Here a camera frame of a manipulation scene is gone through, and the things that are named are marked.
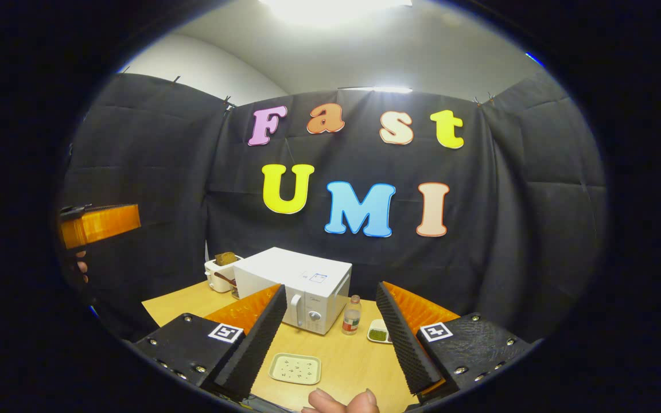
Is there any white microwave oven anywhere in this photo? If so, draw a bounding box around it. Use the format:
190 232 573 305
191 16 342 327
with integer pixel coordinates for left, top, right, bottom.
233 247 353 336

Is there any white toaster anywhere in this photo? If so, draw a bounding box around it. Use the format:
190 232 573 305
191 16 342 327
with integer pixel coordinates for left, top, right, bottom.
204 252 245 293

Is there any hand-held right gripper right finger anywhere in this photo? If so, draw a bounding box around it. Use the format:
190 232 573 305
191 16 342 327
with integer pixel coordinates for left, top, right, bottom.
375 280 538 405

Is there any clear plastic bottle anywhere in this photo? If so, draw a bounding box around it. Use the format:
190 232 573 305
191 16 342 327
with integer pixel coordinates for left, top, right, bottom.
342 295 362 336

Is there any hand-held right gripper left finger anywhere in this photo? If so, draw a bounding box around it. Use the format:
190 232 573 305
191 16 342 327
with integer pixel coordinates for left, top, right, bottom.
133 283 288 402

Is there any large ceiling light panel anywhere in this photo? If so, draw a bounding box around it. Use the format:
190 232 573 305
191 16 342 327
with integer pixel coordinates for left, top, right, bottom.
259 0 414 26

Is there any white rectangular plate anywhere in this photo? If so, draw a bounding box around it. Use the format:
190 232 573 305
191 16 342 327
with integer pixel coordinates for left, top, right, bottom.
268 352 322 385

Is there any black backdrop cloth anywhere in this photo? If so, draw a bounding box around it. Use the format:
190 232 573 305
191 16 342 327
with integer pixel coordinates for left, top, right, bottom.
58 72 606 345

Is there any white compartment tray with grains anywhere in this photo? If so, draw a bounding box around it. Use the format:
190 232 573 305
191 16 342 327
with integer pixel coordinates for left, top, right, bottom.
367 319 393 345

